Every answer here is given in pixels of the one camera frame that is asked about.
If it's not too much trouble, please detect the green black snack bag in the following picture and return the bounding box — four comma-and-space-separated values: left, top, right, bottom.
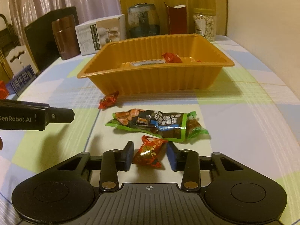
106, 109, 209, 143

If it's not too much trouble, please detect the red brown candy wrapper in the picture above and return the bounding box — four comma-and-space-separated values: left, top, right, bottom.
132, 135, 168, 168

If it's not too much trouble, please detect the small red candy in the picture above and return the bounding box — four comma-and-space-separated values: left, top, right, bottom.
98, 91, 119, 109
162, 52, 183, 64

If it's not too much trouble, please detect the clear black seaweed packet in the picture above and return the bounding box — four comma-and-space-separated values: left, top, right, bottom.
130, 59, 166, 67

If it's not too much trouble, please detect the person's left hand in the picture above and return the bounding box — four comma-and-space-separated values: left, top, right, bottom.
0, 138, 3, 150

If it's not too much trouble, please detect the red box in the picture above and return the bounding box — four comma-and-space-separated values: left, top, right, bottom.
0, 80, 9, 99

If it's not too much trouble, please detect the blue milk carton box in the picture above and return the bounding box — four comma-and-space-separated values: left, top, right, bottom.
6, 65, 36, 96

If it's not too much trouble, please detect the checkered tablecloth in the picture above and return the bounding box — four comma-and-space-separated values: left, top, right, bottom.
1, 36, 299, 224

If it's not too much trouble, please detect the black glossy panel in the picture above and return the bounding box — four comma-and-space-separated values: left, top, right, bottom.
24, 6, 79, 72

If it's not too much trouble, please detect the brown cylindrical canister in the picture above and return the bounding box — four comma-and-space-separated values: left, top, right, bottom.
51, 14, 80, 60

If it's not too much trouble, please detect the orange plastic tray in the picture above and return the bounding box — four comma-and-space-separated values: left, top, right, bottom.
77, 34, 234, 95

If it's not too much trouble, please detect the white product box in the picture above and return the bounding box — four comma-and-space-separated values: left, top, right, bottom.
75, 14, 126, 55

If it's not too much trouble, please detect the pink curtain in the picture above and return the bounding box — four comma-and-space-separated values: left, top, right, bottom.
8, 0, 121, 44

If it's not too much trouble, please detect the plastic jar of nuts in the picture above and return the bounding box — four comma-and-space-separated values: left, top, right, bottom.
193, 8, 217, 41

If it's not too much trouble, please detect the dark green glass jar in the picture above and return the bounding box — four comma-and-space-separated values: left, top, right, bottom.
128, 3, 160, 38

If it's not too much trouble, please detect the dark red open carton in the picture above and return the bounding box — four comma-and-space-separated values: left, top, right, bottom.
164, 3, 188, 35

